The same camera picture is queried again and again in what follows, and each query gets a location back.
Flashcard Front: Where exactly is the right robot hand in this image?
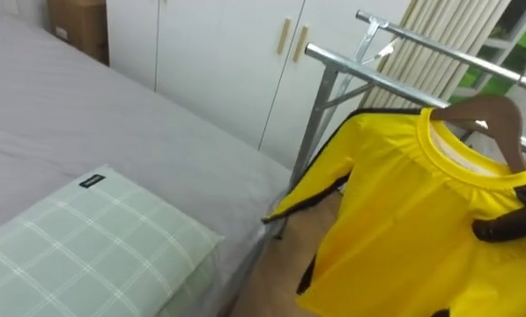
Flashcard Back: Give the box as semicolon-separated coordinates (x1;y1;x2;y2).
471;184;526;244

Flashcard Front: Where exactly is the brown wooden hanger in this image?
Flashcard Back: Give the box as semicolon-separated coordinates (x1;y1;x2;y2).
429;93;526;175

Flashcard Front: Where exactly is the yellow shirt with black trim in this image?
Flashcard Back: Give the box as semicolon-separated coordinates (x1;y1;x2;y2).
261;107;526;317

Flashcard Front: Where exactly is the beige curtain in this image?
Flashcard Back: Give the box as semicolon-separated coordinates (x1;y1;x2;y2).
359;0;513;110

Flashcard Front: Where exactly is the metal clothes rack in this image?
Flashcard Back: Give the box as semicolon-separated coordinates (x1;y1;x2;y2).
273;9;526;241

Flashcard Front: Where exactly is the green plaid pillow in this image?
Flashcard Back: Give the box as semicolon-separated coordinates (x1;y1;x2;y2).
0;165;226;317
156;251;222;317

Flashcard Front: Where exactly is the white wardrobe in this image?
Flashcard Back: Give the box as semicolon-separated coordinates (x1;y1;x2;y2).
106;0;411;171

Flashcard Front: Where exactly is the grey bed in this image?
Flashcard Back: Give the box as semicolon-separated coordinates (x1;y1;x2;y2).
0;11;293;317

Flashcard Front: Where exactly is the wide cardboard box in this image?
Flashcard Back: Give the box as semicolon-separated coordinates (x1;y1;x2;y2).
46;0;110;67

